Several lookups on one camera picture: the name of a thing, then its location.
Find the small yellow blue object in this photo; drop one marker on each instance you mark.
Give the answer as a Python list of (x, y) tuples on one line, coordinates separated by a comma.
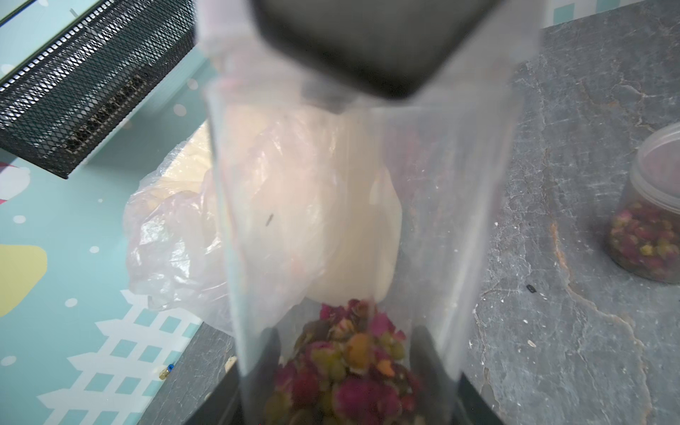
[(163, 375)]

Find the black wire mesh basket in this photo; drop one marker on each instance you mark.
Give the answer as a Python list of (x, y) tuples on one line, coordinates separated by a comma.
[(63, 102)]

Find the clear tea jar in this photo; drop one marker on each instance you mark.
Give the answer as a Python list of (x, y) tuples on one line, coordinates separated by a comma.
[(328, 194), (654, 173)]

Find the rose buds in jar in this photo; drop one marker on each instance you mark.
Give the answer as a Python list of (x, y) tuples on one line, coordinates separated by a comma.
[(347, 367), (644, 240)]

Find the rose buds in middle jar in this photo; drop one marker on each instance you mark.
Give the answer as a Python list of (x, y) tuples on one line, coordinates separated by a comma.
[(347, 367)]

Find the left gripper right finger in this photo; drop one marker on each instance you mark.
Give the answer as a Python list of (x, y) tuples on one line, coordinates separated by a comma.
[(441, 399)]

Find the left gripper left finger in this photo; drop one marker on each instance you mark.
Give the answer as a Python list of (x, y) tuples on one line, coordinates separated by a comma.
[(241, 395)]

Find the clear plastic bin liner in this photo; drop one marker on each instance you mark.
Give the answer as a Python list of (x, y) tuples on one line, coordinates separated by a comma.
[(175, 244)]

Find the rose buds in right jar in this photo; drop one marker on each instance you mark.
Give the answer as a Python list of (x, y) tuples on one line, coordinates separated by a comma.
[(644, 240)]

